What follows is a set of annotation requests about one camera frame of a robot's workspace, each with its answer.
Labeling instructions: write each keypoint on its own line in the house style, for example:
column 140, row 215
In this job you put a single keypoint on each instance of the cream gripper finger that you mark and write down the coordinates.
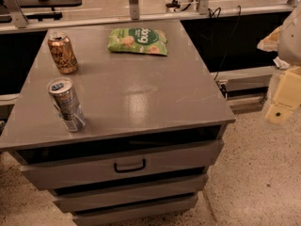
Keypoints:
column 287, row 97
column 270, row 42

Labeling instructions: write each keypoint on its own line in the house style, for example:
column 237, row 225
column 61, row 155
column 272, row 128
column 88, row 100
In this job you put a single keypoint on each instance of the orange soda can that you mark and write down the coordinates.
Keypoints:
column 62, row 53

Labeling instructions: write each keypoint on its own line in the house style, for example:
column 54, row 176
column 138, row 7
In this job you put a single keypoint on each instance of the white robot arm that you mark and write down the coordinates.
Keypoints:
column 286, row 41

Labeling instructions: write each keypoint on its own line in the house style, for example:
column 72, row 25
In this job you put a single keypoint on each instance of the silver energy drink can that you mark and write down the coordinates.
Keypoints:
column 66, row 102

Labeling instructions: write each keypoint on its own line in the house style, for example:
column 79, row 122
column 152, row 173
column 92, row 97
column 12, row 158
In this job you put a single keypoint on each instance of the white crumpled packet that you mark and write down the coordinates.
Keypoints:
column 281, row 64

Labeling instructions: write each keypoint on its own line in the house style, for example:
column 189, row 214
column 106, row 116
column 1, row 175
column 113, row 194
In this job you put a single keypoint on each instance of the grey drawer cabinet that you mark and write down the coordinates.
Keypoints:
column 165, row 109

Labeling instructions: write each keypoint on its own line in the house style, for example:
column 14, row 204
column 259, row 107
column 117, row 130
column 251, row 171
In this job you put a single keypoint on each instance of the green snack bag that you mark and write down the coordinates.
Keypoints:
column 138, row 40

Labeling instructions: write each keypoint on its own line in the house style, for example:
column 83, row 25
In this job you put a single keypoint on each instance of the black drawer handle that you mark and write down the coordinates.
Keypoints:
column 140, row 165

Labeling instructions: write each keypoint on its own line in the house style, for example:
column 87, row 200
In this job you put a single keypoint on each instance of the metal frame rail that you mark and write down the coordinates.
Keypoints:
column 15, row 19

